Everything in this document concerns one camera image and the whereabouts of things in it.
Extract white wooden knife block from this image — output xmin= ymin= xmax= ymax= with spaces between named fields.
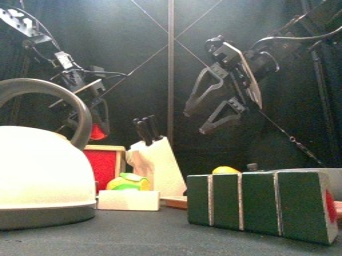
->
xmin=124 ymin=135 xmax=189 ymax=198

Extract green yellow toy apple half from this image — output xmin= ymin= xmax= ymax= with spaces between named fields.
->
xmin=104 ymin=172 xmax=152 ymax=192

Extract green watermelon end piece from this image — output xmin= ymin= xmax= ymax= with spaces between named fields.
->
xmin=274 ymin=169 xmax=341 ymax=246

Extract white toy kettle gray handle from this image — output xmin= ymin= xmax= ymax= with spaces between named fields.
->
xmin=0 ymin=77 xmax=99 ymax=231

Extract red wooden toy stove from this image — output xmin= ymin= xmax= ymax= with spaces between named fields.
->
xmin=83 ymin=144 xmax=127 ymax=195

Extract vertical metal frame pole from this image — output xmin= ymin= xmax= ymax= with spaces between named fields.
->
xmin=167 ymin=0 xmax=175 ymax=145

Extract thin diagonal brace wire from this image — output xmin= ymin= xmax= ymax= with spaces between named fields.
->
xmin=130 ymin=0 xmax=325 ymax=166
xmin=99 ymin=0 xmax=225 ymax=99

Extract white rectangular block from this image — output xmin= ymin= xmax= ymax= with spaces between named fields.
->
xmin=96 ymin=189 xmax=162 ymax=212

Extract yellow toy lemon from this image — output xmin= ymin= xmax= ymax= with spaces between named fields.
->
xmin=211 ymin=165 xmax=242 ymax=175

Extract pink toy piece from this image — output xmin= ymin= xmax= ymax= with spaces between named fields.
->
xmin=333 ymin=199 xmax=342 ymax=222

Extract light wooden board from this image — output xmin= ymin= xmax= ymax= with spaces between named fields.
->
xmin=159 ymin=195 xmax=189 ymax=211

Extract black toy knife handle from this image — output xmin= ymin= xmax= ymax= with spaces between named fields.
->
xmin=148 ymin=114 xmax=163 ymax=141
xmin=131 ymin=117 xmax=146 ymax=145
xmin=138 ymin=119 xmax=155 ymax=147

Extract green wooden watermelon slice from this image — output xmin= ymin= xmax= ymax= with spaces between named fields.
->
xmin=210 ymin=172 xmax=245 ymax=232
xmin=186 ymin=174 xmax=214 ymax=227
xmin=239 ymin=171 xmax=281 ymax=237

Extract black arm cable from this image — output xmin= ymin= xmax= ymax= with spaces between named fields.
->
xmin=249 ymin=25 xmax=342 ymax=51

